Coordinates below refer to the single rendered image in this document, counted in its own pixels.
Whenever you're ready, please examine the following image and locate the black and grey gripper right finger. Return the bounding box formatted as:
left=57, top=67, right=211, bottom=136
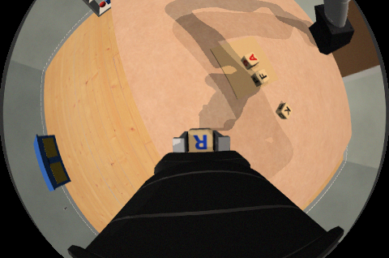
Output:
left=213, top=131, right=230, bottom=152

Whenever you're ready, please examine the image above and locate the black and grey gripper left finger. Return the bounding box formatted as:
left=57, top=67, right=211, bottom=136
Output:
left=173, top=131, right=189, bottom=153

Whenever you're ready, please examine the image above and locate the tan wooden letter block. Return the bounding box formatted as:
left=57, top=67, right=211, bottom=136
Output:
left=276, top=102, right=293, bottom=119
left=188, top=127, right=213, bottom=153
left=241, top=51, right=260, bottom=70
left=251, top=68, right=270, bottom=87

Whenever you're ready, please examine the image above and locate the tan flat mat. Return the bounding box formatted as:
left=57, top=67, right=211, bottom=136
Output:
left=210, top=37, right=279, bottom=99

